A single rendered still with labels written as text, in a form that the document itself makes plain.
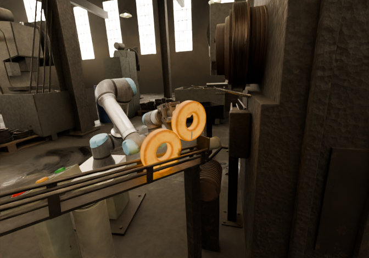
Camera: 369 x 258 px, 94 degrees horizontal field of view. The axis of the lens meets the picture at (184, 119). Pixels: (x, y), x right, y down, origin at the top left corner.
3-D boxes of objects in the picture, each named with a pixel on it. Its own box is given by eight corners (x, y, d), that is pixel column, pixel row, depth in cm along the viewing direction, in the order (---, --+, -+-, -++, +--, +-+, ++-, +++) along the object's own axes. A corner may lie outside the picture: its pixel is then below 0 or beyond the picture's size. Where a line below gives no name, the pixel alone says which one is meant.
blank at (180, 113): (207, 100, 69) (201, 100, 72) (177, 101, 59) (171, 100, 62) (205, 137, 72) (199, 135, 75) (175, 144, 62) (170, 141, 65)
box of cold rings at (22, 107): (70, 122, 426) (62, 87, 405) (100, 124, 399) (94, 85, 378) (8, 140, 312) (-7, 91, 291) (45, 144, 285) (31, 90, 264)
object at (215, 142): (221, 150, 80) (222, 138, 79) (207, 154, 74) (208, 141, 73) (211, 146, 84) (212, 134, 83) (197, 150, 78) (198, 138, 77)
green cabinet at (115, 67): (112, 119, 441) (102, 57, 406) (127, 113, 507) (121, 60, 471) (128, 119, 429) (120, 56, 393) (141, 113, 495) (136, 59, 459)
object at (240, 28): (240, 87, 126) (242, 16, 115) (245, 94, 82) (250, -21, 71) (231, 88, 128) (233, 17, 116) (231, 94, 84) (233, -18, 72)
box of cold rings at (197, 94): (223, 115, 431) (224, 83, 412) (224, 124, 352) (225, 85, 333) (183, 115, 450) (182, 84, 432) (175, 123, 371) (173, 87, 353)
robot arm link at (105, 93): (86, 76, 90) (132, 149, 73) (107, 74, 98) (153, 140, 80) (85, 93, 97) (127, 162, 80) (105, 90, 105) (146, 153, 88)
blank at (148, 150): (186, 134, 66) (180, 133, 68) (152, 125, 55) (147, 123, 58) (174, 174, 65) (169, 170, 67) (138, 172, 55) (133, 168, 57)
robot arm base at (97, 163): (87, 171, 117) (84, 158, 114) (101, 160, 132) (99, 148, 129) (107, 173, 114) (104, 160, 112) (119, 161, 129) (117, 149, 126)
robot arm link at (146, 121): (155, 125, 97) (151, 111, 96) (166, 124, 88) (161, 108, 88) (143, 129, 92) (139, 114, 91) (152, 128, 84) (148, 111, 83)
